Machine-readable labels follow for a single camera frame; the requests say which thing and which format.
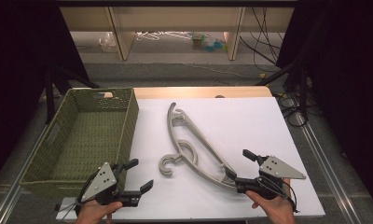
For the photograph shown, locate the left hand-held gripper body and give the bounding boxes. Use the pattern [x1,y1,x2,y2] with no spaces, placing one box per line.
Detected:
[78,161,143,208]

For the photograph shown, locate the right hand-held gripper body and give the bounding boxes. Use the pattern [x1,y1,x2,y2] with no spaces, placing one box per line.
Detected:
[235,154,308,201]

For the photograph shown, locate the grey plastic hanger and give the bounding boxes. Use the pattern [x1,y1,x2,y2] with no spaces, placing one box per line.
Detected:
[159,104,237,189]
[159,102,239,190]

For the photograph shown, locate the green woven basket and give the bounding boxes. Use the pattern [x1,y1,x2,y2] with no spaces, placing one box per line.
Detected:
[19,87,140,199]

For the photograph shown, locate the person's left hand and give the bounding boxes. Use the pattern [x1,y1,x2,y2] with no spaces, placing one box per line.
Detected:
[76,200,124,224]

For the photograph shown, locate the person's right hand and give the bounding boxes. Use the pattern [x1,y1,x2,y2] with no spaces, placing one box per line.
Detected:
[244,177,297,224]

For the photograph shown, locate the white sheet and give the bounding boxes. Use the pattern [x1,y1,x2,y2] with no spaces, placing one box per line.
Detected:
[55,96,326,221]

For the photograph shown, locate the black metal stand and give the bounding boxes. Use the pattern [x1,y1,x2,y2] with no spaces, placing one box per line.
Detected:
[256,59,310,122]
[44,64,100,125]

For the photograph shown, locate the black curtain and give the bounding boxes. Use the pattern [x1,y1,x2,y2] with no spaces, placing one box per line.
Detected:
[0,0,90,188]
[276,0,373,216]

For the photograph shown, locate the pile of colourful toys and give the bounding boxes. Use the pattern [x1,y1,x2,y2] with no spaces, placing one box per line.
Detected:
[191,32,228,53]

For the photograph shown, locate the clear plastic bag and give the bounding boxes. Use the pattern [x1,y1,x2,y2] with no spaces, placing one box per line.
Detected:
[98,31,117,53]

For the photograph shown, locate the beige wooden shelf unit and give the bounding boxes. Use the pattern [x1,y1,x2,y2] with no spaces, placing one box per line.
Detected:
[59,7,296,62]

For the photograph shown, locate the left hand-held gripper cable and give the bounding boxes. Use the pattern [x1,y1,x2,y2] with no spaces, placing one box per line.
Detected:
[54,169,101,220]

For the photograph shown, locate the hand-held gripper cable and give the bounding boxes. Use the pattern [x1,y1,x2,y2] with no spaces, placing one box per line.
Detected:
[54,169,101,220]
[281,179,300,215]

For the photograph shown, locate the right hand-held gripper cable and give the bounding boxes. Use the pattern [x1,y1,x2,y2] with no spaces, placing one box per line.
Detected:
[281,179,300,215]

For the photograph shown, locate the metal floor rail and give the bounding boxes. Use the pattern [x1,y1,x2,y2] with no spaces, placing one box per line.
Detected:
[295,111,363,224]
[0,124,49,224]

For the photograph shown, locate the coiled black floor cables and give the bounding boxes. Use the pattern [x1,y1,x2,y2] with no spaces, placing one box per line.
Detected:
[276,91,311,129]

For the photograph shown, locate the thin light floor cord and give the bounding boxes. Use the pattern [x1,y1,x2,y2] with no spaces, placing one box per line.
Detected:
[184,63,255,79]

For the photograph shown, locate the hanging black cables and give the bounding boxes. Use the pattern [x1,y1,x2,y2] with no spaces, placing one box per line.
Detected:
[239,7,285,66]

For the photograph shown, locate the white wire hangers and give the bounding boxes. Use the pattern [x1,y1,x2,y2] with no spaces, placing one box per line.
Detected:
[135,30,193,42]

